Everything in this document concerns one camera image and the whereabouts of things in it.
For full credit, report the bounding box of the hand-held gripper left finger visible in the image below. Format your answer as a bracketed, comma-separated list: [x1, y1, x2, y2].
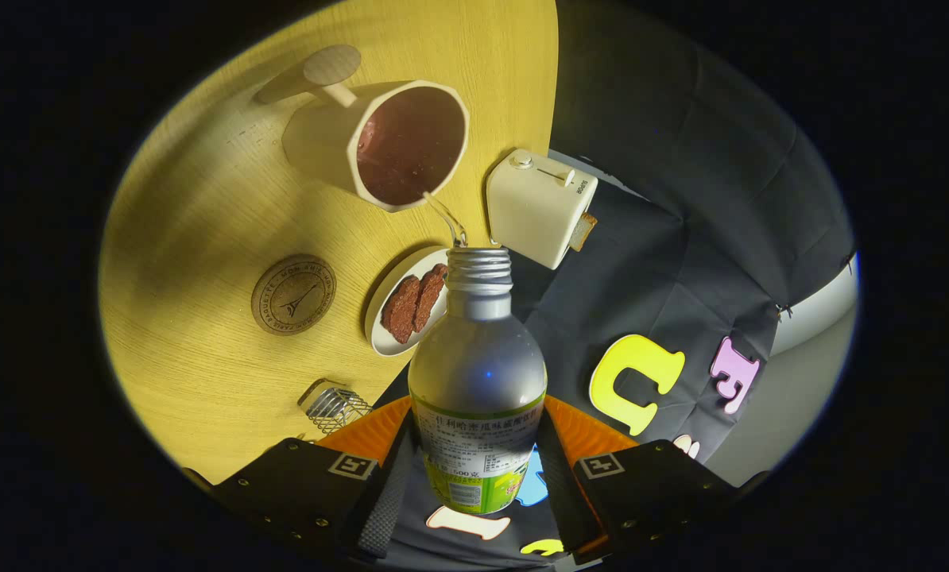
[204, 396, 420, 565]

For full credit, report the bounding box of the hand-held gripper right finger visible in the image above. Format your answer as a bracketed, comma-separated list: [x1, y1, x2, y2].
[534, 395, 742, 566]

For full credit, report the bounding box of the silver juice bottle green label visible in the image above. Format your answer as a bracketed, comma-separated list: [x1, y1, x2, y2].
[408, 247, 548, 516]

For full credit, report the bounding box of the round cork coaster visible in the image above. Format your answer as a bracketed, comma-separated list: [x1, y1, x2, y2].
[251, 254, 337, 336]

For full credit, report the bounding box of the clear poured juice stream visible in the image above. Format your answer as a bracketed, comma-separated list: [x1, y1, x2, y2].
[421, 189, 469, 249]

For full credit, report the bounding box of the cream cup with wooden handle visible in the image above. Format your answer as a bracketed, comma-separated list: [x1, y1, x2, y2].
[254, 44, 471, 213]

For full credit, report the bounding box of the white oval plate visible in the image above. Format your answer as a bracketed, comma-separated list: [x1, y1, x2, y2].
[364, 245, 451, 358]

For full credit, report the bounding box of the brown meat slice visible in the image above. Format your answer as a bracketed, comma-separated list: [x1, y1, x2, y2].
[413, 264, 448, 333]
[381, 276, 421, 345]

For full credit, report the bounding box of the toast slice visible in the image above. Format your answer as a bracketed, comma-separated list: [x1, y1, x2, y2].
[568, 212, 598, 253]

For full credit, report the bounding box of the white toaster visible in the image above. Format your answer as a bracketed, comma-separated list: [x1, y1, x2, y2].
[486, 149, 599, 270]

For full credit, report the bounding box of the wooden table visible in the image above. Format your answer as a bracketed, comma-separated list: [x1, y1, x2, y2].
[99, 0, 560, 485]

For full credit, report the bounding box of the wire mesh basket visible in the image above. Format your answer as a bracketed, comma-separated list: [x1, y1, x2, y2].
[298, 379, 374, 435]

